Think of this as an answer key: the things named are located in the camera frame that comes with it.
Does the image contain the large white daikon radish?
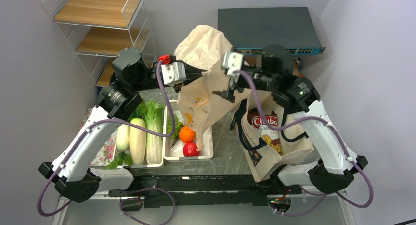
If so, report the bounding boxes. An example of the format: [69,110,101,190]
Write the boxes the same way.
[129,102,146,165]

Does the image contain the white plastic basket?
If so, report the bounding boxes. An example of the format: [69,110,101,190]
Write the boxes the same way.
[126,101,164,167]
[162,100,214,162]

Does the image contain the right white plastic basket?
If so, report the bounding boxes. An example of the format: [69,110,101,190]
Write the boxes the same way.
[162,100,214,162]

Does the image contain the orange plastic grocery bag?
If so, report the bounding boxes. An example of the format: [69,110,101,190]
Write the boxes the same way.
[174,25,251,151]

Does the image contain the red chips snack bag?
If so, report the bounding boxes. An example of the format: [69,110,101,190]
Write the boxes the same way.
[247,108,283,156]

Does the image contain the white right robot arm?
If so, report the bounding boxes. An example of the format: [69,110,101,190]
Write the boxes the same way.
[217,44,368,194]

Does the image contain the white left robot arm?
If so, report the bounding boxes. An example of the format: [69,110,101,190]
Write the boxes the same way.
[39,47,203,203]

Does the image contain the white wire wooden shelf rack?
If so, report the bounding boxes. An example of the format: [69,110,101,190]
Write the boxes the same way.
[41,0,156,87]

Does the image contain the left white plastic basket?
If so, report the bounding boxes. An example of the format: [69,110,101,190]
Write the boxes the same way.
[126,101,164,167]

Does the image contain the dark grey network switch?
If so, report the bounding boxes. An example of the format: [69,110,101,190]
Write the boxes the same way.
[217,7,325,56]

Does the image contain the red pepper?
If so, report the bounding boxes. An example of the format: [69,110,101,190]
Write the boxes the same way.
[182,142,200,157]

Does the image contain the beige canvas tote bag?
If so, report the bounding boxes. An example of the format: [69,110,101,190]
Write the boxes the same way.
[230,91,313,182]

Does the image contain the green lettuce leaf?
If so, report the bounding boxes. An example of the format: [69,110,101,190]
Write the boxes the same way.
[143,101,166,165]

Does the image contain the orange fruit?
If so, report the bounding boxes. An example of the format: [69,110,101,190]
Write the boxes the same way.
[178,126,196,143]

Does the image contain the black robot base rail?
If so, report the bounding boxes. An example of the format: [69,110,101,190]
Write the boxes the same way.
[96,169,301,208]

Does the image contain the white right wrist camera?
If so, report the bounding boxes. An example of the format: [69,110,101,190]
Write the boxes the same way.
[221,51,244,77]

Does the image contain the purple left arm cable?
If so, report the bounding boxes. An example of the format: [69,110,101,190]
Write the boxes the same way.
[37,61,177,225]

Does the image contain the floral pattern tray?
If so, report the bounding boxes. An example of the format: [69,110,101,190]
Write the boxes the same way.
[82,108,118,168]

